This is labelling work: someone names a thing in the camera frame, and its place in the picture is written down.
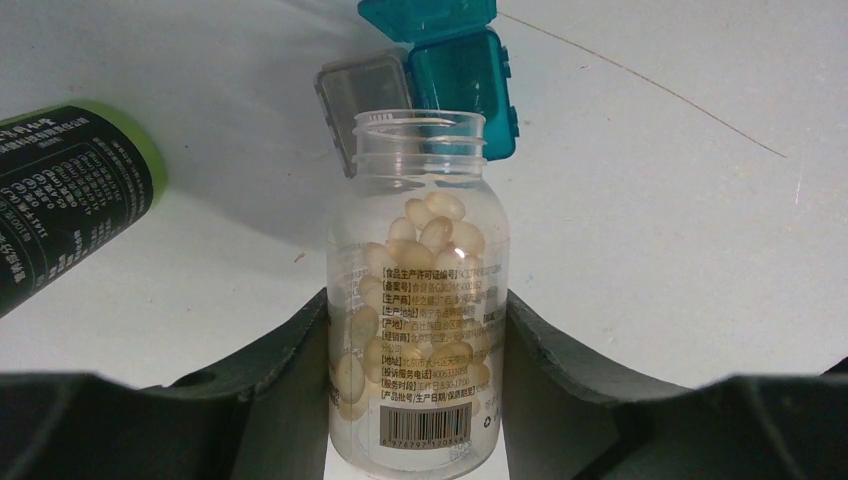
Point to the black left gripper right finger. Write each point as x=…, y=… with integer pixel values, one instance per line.
x=571, y=413

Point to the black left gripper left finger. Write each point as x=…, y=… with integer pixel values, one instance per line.
x=259, y=413

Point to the clear pill bottle gold lid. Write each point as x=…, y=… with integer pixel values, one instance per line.
x=417, y=274

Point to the green lidded black jar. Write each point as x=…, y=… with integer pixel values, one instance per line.
x=73, y=176

